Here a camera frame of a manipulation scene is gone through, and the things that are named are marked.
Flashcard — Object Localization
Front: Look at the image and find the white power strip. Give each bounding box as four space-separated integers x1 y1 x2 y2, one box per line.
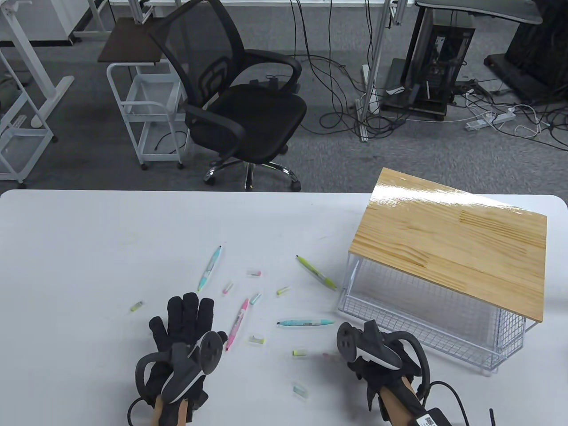
465 111 517 132

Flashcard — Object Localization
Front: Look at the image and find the black computer tower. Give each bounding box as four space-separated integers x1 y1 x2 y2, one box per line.
381 8 476 122

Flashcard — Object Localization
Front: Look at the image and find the grey desk top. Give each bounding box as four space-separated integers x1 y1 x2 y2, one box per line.
415 0 544 25

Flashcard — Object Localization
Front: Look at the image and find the tangle of black floor cables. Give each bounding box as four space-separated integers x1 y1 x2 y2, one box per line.
291 0 568 149

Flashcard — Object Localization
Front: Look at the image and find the white wire basket wooden top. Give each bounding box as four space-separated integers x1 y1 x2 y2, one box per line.
336 167 548 377

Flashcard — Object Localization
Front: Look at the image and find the aluminium frame leg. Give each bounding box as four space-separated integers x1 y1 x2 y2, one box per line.
356 0 398 143

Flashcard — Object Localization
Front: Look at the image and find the grey black hand tracker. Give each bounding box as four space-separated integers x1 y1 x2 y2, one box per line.
336 319 432 398
134 331 223 403

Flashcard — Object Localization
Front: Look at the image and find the person's right forearm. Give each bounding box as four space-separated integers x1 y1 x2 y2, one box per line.
376 376 444 426

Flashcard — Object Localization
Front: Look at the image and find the black wrist-worn box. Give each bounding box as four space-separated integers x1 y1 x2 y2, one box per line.
413 407 454 426

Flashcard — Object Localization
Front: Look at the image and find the green double-ended highlighter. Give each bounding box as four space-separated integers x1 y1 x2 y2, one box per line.
296 255 338 292

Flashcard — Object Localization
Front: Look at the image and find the white cabinet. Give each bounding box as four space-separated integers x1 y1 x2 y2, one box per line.
18 0 111 46

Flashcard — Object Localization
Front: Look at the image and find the pink double-ended highlighter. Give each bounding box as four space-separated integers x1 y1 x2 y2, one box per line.
225 298 250 352

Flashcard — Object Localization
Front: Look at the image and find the teal double-ended highlighter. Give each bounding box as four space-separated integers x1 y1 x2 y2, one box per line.
197 245 222 292
276 318 336 328

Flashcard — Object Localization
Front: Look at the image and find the person's left forearm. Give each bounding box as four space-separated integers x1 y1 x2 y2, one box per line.
151 394 196 426

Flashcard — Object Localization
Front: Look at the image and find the white standing desk leg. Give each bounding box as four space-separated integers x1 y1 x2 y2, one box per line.
0 0 75 129

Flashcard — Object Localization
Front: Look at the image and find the person's left hand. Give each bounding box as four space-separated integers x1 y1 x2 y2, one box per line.
141 293 228 424

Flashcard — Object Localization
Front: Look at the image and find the white cart with brown top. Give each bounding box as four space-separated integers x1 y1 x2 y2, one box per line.
98 18 188 171

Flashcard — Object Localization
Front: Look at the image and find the black glove cable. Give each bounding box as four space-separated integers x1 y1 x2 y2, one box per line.
127 397 147 426
428 380 469 426

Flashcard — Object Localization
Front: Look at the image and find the black mesh office chair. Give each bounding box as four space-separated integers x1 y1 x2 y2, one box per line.
148 0 308 192

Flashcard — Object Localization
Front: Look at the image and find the black stand base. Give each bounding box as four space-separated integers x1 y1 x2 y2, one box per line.
484 0 568 105

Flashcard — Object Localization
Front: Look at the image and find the person's right hand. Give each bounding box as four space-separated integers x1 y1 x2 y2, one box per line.
346 339 422 411

